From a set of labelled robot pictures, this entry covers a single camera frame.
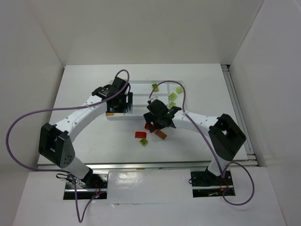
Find red rectangular lego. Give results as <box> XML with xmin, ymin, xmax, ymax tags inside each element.
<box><xmin>144</xmin><ymin>123</ymin><xmax>156</xmax><ymax>133</ymax></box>

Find brown lego plate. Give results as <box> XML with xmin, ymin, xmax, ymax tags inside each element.
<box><xmin>155</xmin><ymin>130</ymin><xmax>167</xmax><ymax>140</ymax></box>

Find red curved lego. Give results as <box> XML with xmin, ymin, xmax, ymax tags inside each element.
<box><xmin>135</xmin><ymin>131</ymin><xmax>147</xmax><ymax>139</ymax></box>

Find light green lego block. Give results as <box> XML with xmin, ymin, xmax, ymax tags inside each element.
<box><xmin>168</xmin><ymin>92</ymin><xmax>177</xmax><ymax>101</ymax></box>

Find small green lego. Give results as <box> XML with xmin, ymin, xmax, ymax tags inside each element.
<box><xmin>140</xmin><ymin>138</ymin><xmax>148</xmax><ymax>146</ymax></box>

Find light green tall lego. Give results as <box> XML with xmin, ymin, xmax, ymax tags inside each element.
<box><xmin>176</xmin><ymin>86</ymin><xmax>184</xmax><ymax>94</ymax></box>

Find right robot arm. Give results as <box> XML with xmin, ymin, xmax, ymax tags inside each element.
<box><xmin>143</xmin><ymin>99</ymin><xmax>246</xmax><ymax>177</ymax></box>

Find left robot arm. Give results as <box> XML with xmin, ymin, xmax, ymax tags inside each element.
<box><xmin>39</xmin><ymin>77</ymin><xmax>133</xmax><ymax>187</ymax></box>

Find light green lego in tray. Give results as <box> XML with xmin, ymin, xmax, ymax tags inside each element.
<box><xmin>169</xmin><ymin>101</ymin><xmax>177</xmax><ymax>108</ymax></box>

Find white divided sorting tray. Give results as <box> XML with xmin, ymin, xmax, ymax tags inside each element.
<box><xmin>104</xmin><ymin>80</ymin><xmax>189</xmax><ymax>121</ymax></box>

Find front aluminium rail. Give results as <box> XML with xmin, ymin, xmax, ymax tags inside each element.
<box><xmin>38</xmin><ymin>159</ymin><xmax>259</xmax><ymax>170</ymax></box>

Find aluminium rail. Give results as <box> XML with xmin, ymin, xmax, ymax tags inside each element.
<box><xmin>38</xmin><ymin>159</ymin><xmax>259</xmax><ymax>170</ymax></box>
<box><xmin>221</xmin><ymin>65</ymin><xmax>257</xmax><ymax>161</ymax></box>

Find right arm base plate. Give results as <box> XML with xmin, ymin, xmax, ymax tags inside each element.
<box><xmin>188</xmin><ymin>171</ymin><xmax>235</xmax><ymax>198</ymax></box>

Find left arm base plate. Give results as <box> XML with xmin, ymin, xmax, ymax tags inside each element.
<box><xmin>56</xmin><ymin>173</ymin><xmax>109</xmax><ymax>200</ymax></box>

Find right side aluminium rail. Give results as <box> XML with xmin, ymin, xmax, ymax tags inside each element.
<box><xmin>221</xmin><ymin>65</ymin><xmax>257</xmax><ymax>161</ymax></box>

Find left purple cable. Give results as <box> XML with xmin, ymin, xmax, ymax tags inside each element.
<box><xmin>5</xmin><ymin>69</ymin><xmax>131</xmax><ymax>223</ymax></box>

